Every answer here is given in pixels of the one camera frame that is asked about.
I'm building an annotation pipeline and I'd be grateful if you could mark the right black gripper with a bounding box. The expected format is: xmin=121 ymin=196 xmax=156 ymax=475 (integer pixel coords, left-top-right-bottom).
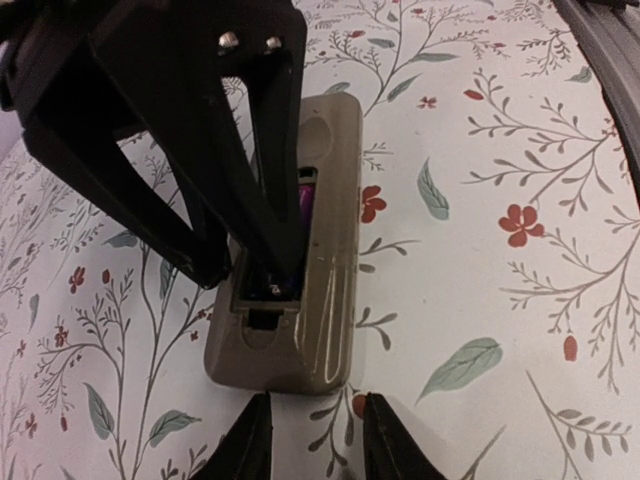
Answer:
xmin=1 ymin=1 xmax=306 ymax=289

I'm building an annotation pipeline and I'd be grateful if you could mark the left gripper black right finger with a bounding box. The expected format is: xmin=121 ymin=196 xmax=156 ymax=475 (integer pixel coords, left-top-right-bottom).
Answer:
xmin=363 ymin=393 xmax=446 ymax=480

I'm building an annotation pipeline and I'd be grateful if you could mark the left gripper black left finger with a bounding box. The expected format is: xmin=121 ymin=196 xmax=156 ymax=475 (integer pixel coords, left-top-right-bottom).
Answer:
xmin=191 ymin=392 xmax=273 ymax=480

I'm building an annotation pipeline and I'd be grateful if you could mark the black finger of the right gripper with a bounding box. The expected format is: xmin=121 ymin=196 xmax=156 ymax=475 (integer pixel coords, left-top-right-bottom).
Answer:
xmin=89 ymin=29 xmax=307 ymax=279

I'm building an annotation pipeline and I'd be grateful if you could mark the white remote control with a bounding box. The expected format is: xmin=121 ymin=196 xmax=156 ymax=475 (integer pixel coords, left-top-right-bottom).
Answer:
xmin=204 ymin=92 xmax=363 ymax=395

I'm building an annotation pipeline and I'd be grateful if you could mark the floral patterned table mat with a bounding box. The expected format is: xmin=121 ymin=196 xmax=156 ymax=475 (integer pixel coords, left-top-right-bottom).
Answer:
xmin=1 ymin=1 xmax=639 ymax=479

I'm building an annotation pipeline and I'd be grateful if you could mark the front aluminium rail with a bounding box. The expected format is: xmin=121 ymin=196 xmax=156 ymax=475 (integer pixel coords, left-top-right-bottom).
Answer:
xmin=554 ymin=0 xmax=640 ymax=171

